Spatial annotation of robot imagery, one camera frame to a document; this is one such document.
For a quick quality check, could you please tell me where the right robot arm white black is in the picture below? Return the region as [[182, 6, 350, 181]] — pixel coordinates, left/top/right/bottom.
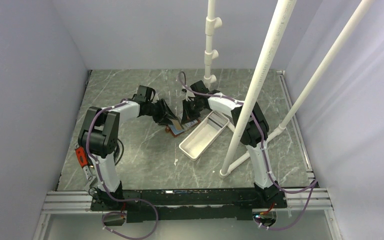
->
[[181, 80, 287, 209]]

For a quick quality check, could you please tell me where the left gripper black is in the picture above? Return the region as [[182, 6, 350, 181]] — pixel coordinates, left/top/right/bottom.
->
[[146, 98, 178, 126]]

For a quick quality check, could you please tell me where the gold credit card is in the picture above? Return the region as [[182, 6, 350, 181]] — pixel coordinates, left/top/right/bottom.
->
[[171, 119, 183, 131]]

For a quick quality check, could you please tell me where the coiled black cable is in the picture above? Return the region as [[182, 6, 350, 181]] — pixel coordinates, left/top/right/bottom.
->
[[114, 138, 125, 167]]

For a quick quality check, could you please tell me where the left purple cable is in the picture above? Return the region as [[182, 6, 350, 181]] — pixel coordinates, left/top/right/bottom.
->
[[85, 99, 160, 240]]

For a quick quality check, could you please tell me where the aluminium frame rail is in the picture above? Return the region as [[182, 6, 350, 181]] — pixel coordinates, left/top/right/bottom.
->
[[34, 81, 341, 240]]

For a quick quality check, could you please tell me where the white rectangular plastic tray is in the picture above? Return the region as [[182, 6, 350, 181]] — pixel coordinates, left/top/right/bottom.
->
[[179, 111, 230, 161]]

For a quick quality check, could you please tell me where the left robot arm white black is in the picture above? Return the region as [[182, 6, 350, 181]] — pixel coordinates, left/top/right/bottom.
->
[[77, 85, 180, 210]]

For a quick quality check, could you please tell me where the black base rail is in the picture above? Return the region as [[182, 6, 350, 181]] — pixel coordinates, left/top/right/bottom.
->
[[90, 187, 279, 223]]

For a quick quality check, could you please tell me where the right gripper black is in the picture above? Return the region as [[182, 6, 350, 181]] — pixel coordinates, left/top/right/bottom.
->
[[181, 99, 205, 125]]

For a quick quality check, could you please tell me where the white PVC pipe frame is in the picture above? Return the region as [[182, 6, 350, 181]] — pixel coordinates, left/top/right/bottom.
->
[[219, 0, 374, 178]]

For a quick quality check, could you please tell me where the brown leather card holder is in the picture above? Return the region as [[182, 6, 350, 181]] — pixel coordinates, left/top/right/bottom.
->
[[165, 119, 201, 138]]

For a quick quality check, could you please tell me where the red handled pliers tool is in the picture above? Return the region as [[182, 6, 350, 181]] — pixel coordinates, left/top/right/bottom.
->
[[75, 144, 97, 192]]

